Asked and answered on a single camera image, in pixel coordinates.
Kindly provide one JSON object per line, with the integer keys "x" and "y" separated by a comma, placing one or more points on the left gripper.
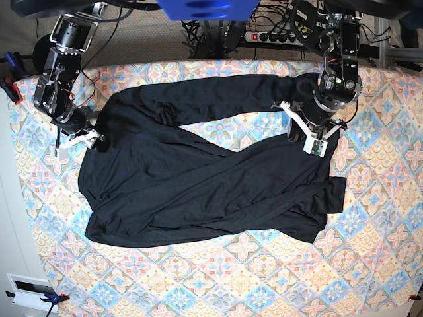
{"x": 311, "y": 122}

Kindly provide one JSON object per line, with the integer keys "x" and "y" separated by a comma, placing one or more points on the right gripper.
{"x": 77, "y": 125}

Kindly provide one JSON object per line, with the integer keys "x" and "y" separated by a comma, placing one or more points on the black t-shirt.
{"x": 157, "y": 184}

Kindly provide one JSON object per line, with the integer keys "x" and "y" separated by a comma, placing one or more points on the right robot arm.
{"x": 72, "y": 35}

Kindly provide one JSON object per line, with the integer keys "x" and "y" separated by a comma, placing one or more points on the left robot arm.
{"x": 334, "y": 34}

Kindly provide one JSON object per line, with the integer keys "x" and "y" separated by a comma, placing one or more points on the white power strip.
{"x": 271, "y": 38}

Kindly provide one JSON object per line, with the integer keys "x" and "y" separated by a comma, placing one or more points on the black round stool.
{"x": 40, "y": 52}

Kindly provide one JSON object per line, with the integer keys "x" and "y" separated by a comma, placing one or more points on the blue clamp top left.
{"x": 16, "y": 60}

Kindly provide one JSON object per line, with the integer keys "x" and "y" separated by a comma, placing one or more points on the blue clamp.
{"x": 16, "y": 60}
{"x": 49, "y": 298}

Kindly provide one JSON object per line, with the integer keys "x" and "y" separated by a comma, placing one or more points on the patterned tablecloth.
{"x": 368, "y": 259}

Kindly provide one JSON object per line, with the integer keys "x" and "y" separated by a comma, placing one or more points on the blue clamp bottom left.
{"x": 49, "y": 298}

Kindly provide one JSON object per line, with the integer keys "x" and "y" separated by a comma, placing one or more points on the white floor outlet box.
{"x": 20, "y": 283}

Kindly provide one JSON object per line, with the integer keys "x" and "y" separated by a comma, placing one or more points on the orange clamp bottom right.
{"x": 415, "y": 297}

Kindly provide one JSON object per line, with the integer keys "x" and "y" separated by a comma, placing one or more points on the aluminium frame post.
{"x": 388, "y": 54}

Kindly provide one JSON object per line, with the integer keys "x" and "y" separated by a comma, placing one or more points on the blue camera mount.
{"x": 235, "y": 10}

